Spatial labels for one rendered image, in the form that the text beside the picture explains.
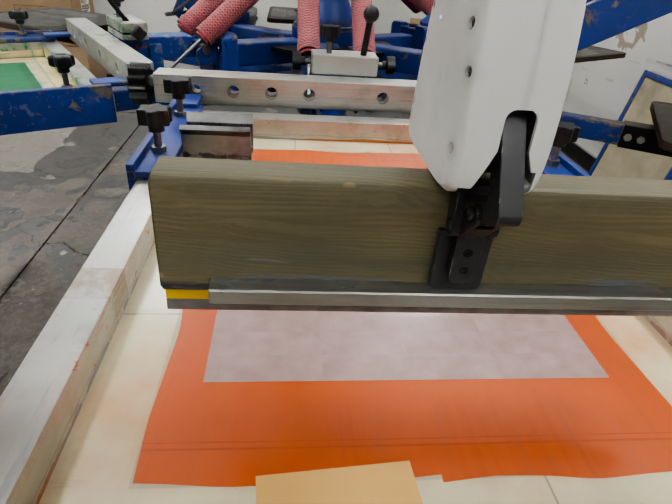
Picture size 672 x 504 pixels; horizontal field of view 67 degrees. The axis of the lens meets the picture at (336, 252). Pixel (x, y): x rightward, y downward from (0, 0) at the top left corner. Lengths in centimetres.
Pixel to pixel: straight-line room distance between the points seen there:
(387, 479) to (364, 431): 4
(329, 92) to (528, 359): 64
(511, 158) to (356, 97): 74
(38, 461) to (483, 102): 32
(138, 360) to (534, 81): 35
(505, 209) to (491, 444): 21
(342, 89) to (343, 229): 69
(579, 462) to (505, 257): 17
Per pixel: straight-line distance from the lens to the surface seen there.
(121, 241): 54
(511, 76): 24
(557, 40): 25
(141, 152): 71
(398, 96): 98
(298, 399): 41
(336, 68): 101
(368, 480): 37
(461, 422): 41
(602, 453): 44
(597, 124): 143
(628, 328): 57
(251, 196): 28
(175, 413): 41
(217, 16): 133
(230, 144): 75
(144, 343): 47
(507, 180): 25
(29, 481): 37
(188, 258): 30
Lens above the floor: 126
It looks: 32 degrees down
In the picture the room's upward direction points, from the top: 4 degrees clockwise
